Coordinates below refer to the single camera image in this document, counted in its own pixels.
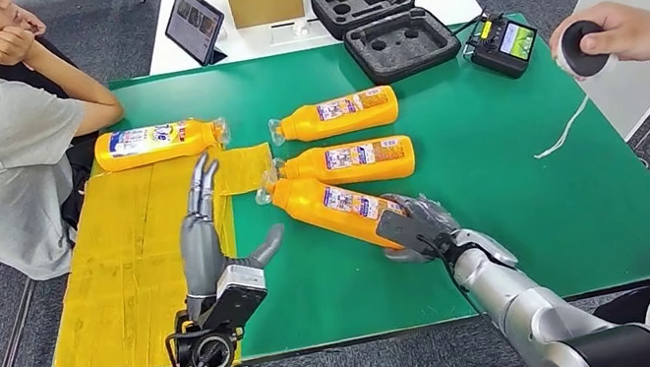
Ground person's hand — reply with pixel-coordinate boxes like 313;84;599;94
544;0;650;80

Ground black controller cable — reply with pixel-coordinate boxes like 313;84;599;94
450;11;491;37

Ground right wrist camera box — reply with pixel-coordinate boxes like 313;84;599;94
372;200;453;267

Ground yellow plastic sheet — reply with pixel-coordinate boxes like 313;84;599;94
9;138;308;367

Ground black foam-lined carrying case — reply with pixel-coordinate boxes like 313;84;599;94
310;0;468;95

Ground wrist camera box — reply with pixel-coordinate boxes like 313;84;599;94
190;259;274;336
372;200;453;267

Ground black tablet with stand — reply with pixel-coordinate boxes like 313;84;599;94
158;0;233;73

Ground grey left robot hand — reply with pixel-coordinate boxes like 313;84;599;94
161;141;300;325

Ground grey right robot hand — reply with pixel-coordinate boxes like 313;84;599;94
374;183;468;271

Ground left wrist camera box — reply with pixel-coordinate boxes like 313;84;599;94
190;259;274;336

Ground orange detergent bottle clear cap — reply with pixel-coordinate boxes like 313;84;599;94
90;112;234;176
252;156;417;274
270;131;420;201
265;83;403;150

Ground small white plastic holder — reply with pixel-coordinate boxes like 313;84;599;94
266;16;326;47

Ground black remote controller with screen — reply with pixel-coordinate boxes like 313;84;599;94
462;8;546;87

